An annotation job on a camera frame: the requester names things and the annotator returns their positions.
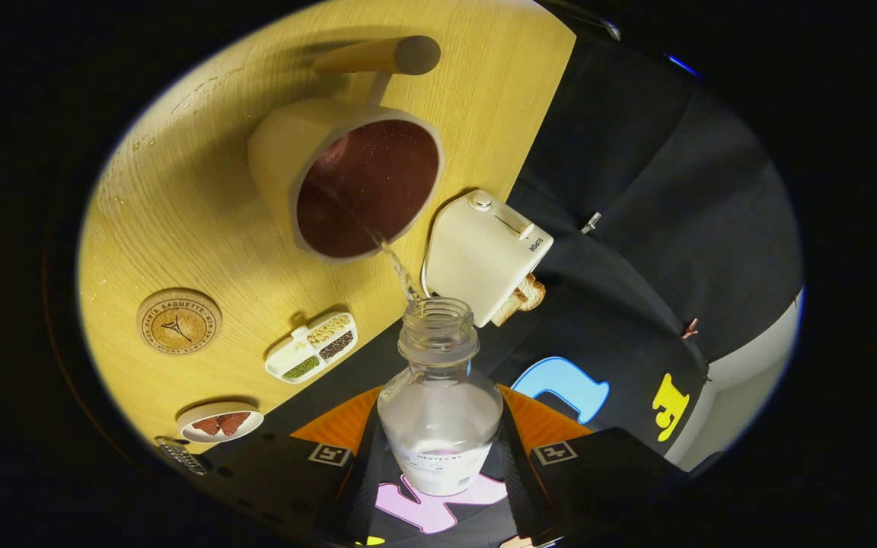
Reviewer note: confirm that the white toaster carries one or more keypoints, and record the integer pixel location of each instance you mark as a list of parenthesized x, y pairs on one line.
[(476, 259)]

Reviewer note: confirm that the silver clip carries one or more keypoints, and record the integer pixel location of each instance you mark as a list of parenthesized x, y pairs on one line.
[(591, 222)]

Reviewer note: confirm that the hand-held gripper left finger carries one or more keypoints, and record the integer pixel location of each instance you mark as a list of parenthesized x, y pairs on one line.
[(366, 487)]

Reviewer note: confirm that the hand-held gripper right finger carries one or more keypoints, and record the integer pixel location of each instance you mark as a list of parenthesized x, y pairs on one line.
[(518, 479)]

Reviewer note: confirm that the clear juice bottle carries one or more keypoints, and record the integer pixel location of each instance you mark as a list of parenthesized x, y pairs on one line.
[(438, 418)]

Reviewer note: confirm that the red meat piece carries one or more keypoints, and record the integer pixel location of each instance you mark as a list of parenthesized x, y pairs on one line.
[(206, 425), (234, 422)]

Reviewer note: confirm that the wooden table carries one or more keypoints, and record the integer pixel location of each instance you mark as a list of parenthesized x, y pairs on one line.
[(195, 213)]

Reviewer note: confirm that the white round plate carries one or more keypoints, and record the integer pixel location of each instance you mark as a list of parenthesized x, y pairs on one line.
[(191, 434)]

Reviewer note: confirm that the black backdrop cloth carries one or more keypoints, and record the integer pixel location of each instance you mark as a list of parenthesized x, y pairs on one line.
[(636, 190)]

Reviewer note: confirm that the round cork coaster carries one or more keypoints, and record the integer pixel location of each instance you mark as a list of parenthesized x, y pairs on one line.
[(179, 322)]

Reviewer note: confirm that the white divided dish with grains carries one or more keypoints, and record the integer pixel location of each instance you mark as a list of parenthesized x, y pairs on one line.
[(290, 358)]

